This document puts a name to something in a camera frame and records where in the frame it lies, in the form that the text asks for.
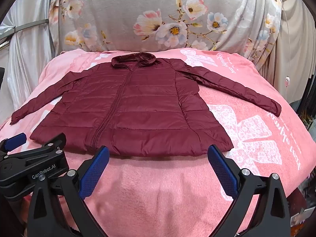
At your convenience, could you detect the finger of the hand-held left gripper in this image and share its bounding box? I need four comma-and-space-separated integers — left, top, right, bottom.
4, 133, 67, 162
0, 133, 27, 155

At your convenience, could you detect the pink printed blanket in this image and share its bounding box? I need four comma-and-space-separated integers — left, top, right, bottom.
0, 47, 316, 237

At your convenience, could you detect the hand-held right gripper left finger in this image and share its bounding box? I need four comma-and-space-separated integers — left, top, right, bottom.
27, 146, 110, 237

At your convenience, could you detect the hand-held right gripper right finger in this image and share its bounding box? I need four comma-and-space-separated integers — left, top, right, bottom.
207, 144, 291, 237

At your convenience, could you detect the beige pleated curtain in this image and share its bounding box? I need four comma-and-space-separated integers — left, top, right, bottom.
257, 0, 316, 104

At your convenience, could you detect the grey floral blanket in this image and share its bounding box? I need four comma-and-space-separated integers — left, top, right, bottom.
48, 0, 283, 71

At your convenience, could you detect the white satin curtain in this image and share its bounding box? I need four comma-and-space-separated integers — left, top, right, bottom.
0, 0, 62, 126

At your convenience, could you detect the white cable with switch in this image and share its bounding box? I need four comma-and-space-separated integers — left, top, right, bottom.
281, 4, 290, 99

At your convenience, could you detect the maroon puffer jacket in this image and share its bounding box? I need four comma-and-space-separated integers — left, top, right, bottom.
10, 52, 282, 157

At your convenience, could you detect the grey metal rod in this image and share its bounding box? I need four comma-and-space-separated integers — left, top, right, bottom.
12, 18, 50, 34

